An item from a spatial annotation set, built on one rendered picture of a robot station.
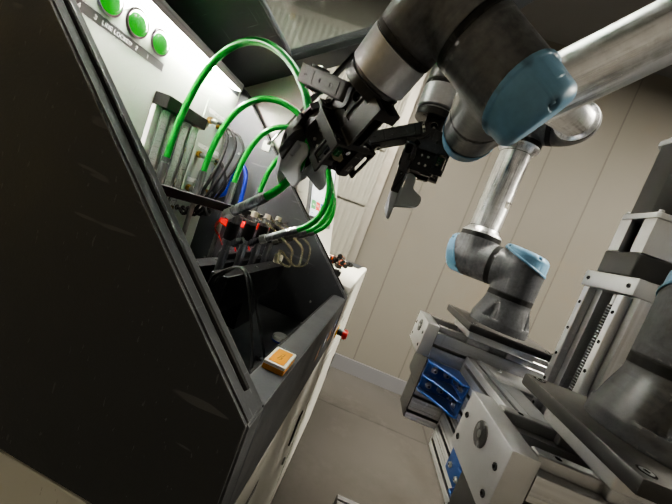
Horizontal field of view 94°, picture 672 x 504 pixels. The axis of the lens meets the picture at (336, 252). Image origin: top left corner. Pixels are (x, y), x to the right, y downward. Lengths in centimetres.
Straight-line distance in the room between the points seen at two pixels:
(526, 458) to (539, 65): 39
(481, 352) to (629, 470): 53
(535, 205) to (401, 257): 109
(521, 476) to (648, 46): 50
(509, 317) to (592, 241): 219
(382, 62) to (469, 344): 74
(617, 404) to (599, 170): 267
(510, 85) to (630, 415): 40
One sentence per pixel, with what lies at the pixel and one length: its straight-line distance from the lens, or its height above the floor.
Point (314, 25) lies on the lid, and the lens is 101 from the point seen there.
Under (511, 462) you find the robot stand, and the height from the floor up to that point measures 98.
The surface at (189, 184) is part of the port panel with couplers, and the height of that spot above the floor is 111.
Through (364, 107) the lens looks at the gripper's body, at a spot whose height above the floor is 129.
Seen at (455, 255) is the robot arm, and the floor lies 119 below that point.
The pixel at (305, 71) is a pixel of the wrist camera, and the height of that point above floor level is 134.
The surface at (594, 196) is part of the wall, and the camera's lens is 309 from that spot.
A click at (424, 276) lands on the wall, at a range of 264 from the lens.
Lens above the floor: 116
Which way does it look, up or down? 5 degrees down
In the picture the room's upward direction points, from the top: 21 degrees clockwise
